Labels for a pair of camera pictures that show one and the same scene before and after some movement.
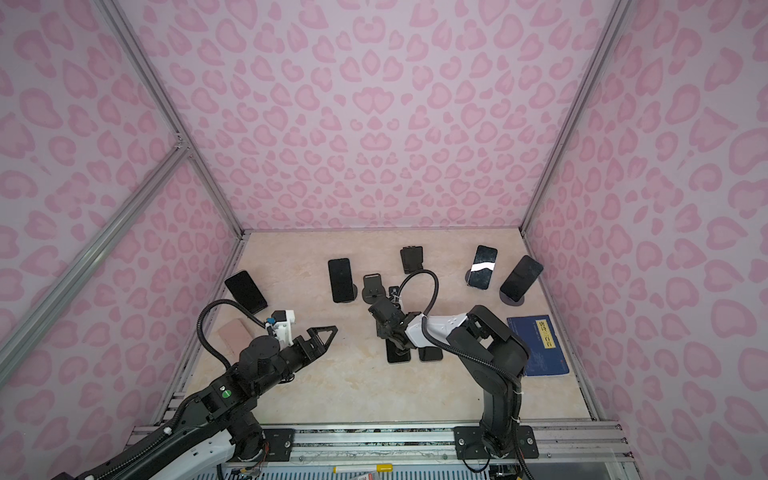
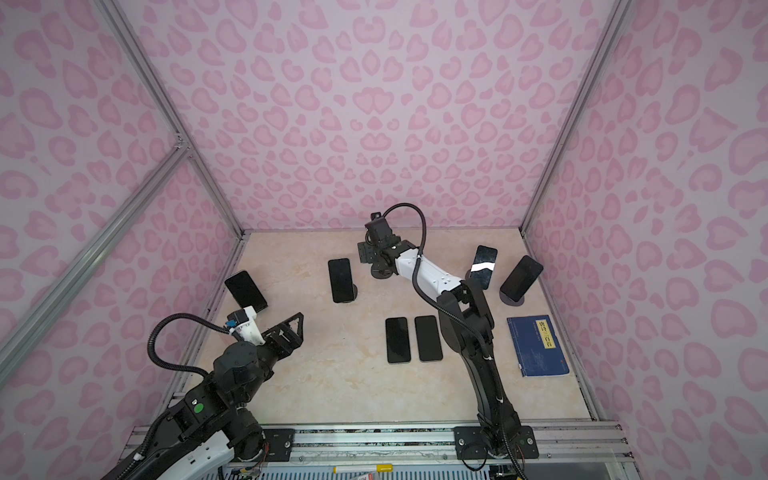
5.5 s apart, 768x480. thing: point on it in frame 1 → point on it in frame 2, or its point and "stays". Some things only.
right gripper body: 383,332 → 373,252
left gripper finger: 315,345 → 287,336
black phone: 483,265 stays
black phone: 245,292 stays
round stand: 355,292 stays
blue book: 546,357 stays
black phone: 521,278 stays
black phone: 341,280 stays
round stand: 372,291 → 381,271
